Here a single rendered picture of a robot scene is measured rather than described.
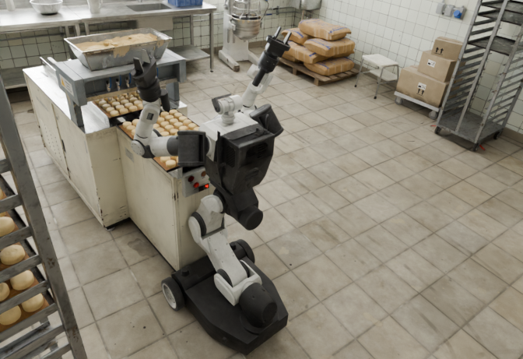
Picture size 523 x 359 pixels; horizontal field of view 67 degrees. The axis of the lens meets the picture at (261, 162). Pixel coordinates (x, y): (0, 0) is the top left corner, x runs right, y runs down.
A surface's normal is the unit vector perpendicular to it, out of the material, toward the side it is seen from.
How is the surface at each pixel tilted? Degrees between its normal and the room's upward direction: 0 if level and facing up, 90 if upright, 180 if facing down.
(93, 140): 90
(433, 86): 88
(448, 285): 0
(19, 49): 90
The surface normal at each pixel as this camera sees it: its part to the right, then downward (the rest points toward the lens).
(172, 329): 0.07, -0.84
